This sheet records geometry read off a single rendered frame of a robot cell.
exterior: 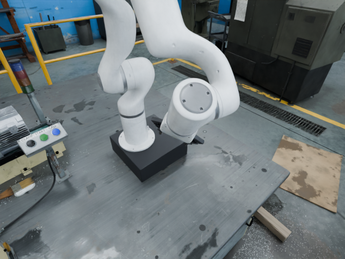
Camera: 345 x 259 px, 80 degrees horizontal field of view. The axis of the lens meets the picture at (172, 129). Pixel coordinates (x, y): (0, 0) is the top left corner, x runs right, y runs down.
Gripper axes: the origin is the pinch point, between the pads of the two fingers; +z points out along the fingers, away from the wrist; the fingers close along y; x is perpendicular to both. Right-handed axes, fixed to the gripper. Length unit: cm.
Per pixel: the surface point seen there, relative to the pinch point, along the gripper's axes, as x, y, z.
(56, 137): 16, 45, 25
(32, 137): 20, 52, 22
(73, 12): -278, 349, 384
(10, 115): 16, 71, 31
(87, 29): -256, 300, 391
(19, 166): 36, 63, 46
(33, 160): 31, 60, 49
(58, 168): 28, 43, 39
